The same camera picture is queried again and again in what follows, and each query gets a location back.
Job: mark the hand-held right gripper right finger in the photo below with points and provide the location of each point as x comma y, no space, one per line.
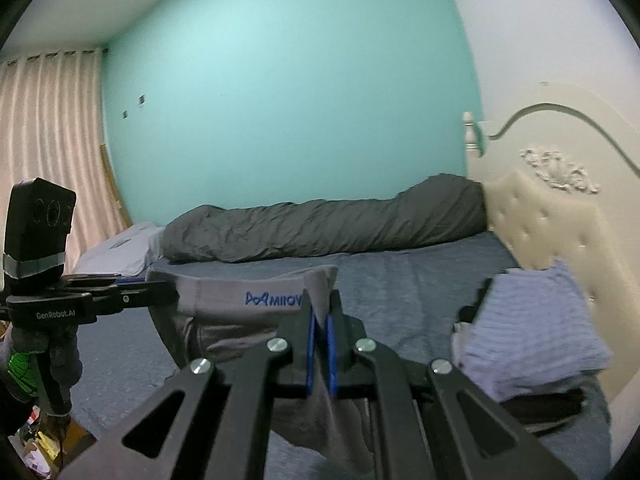
331,360

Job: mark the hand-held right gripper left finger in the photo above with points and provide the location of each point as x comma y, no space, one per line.
310,360

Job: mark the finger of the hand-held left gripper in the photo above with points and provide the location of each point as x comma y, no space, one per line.
140,297
100,278

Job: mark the grey boxer briefs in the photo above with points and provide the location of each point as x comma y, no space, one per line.
220,305

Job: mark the person's left hand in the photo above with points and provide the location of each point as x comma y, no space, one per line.
55,355

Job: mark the white pillow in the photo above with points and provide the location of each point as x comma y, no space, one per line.
122,250

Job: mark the beige curtain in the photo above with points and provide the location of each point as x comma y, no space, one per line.
50,160

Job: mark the blue flecked bed blanket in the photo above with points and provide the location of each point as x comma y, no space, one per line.
400,285

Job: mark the dark grey rolled duvet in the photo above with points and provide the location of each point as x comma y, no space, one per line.
325,225

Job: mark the pile of colourful packets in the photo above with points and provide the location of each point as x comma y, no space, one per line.
40,450

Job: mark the pale striped folded garment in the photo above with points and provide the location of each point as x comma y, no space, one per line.
535,320

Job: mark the cream tufted headboard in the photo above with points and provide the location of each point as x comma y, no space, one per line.
550,220

